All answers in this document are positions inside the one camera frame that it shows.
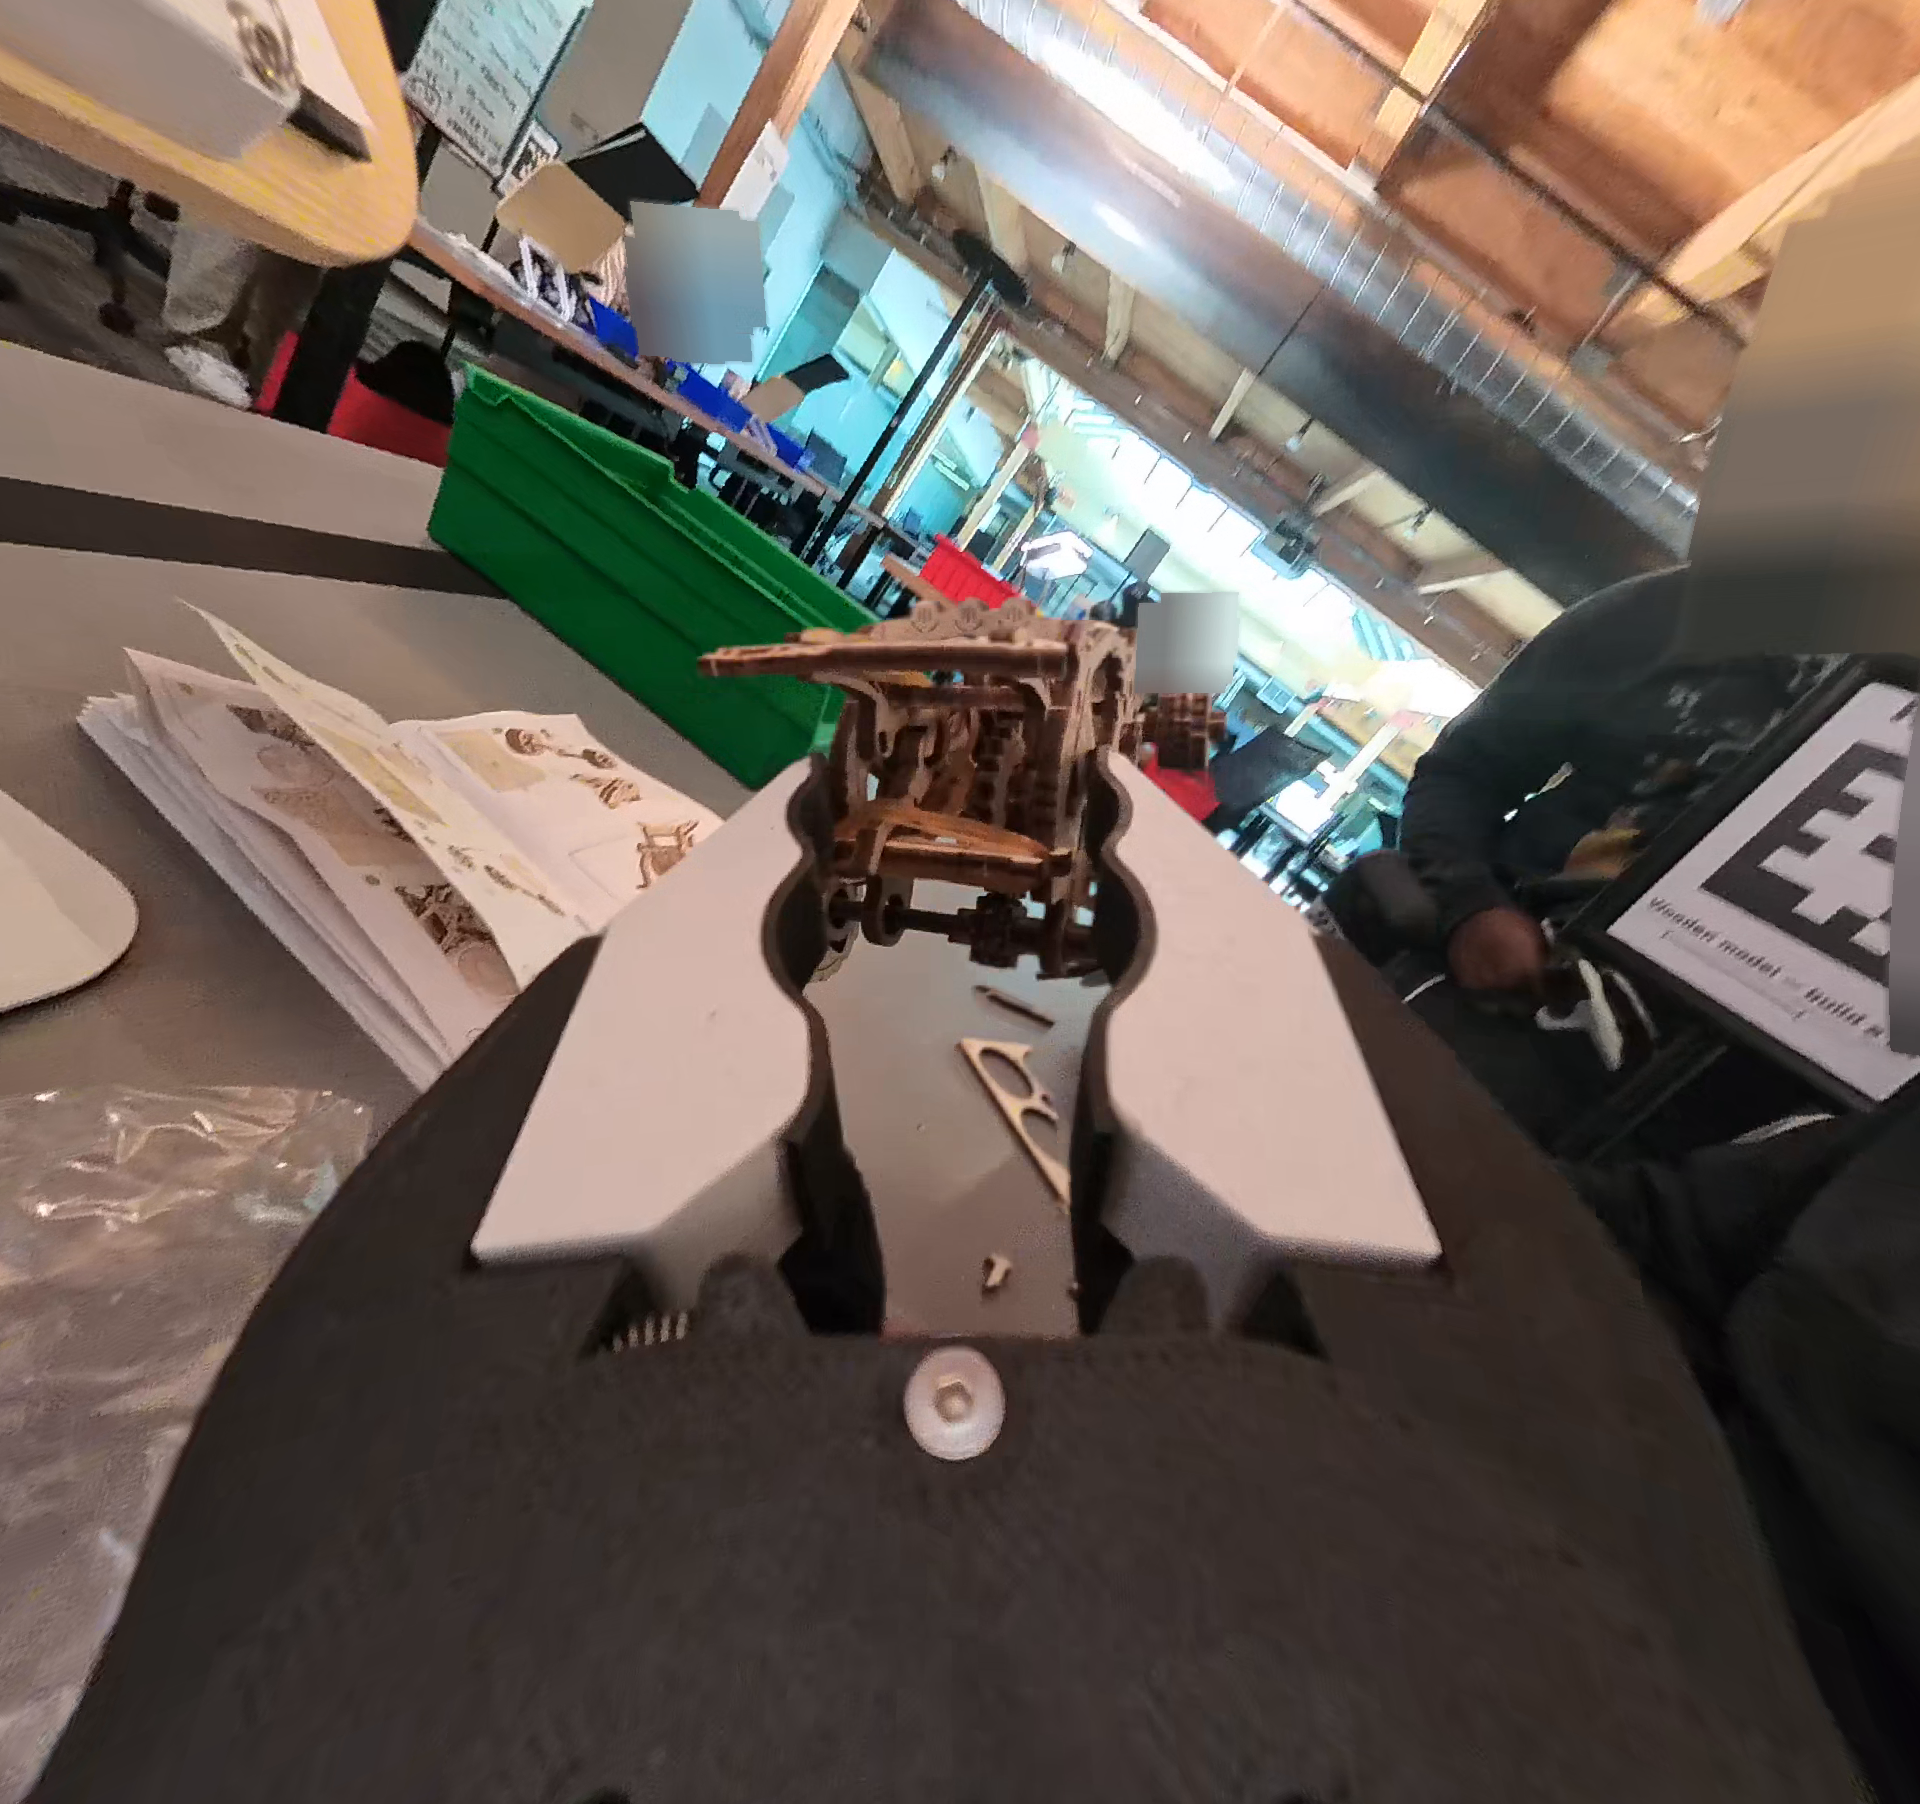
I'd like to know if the black framed task sign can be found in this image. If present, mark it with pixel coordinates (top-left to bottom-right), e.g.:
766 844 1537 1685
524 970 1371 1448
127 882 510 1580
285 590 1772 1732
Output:
1562 658 1920 1119

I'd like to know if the clear plastic bag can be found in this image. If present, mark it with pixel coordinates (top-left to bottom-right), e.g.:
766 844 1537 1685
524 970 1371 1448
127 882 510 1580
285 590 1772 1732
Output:
0 1088 375 1742

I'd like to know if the tan clipboard board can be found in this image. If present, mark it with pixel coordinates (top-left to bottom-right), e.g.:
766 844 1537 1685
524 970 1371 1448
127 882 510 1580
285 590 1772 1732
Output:
0 0 420 265

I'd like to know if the tan cardboard sheet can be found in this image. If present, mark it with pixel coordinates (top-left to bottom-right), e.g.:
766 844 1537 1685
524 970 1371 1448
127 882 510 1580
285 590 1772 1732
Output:
495 165 629 273

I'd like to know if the whiteboard with writing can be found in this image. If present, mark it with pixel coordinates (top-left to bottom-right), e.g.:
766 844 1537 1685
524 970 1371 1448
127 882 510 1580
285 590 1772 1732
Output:
400 0 602 167

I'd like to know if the wooden buggy model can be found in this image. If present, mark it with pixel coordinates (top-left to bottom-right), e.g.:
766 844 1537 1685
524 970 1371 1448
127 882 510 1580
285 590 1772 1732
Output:
698 599 1222 989

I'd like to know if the flat wooden triangular part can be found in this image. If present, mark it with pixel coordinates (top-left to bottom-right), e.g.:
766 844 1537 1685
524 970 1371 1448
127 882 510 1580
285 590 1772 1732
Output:
961 1033 1079 1213

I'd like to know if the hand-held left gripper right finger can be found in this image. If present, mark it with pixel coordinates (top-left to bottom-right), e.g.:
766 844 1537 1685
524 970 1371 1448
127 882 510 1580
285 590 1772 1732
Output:
1073 754 1449 1328

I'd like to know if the person's black clothing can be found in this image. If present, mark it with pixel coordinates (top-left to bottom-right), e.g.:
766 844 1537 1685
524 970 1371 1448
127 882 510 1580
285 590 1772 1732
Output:
1562 1119 1920 1804

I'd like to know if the silver ventilation duct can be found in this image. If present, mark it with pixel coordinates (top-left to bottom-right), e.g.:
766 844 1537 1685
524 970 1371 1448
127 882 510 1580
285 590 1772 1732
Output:
855 0 1729 599

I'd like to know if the wooden support post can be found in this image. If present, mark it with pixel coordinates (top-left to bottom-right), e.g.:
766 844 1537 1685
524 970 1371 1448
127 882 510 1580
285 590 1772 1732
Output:
698 0 897 215

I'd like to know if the black office chair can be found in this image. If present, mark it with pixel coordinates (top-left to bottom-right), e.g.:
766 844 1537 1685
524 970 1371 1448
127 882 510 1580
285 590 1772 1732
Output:
0 176 186 335

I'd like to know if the green plastic bin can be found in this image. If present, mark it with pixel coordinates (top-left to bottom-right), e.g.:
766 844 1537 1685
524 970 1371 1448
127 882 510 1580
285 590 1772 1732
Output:
429 367 885 791

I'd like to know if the red plastic bin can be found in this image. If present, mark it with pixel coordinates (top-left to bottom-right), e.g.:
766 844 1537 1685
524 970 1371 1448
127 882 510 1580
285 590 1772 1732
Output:
913 533 1028 620

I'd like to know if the white instruction booklet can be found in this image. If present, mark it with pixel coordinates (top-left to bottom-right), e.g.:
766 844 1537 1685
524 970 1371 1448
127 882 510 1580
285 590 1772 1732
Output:
79 607 723 1088

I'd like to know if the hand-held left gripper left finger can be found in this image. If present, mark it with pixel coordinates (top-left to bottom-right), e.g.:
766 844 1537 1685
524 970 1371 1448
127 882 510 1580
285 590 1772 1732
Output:
476 758 885 1328

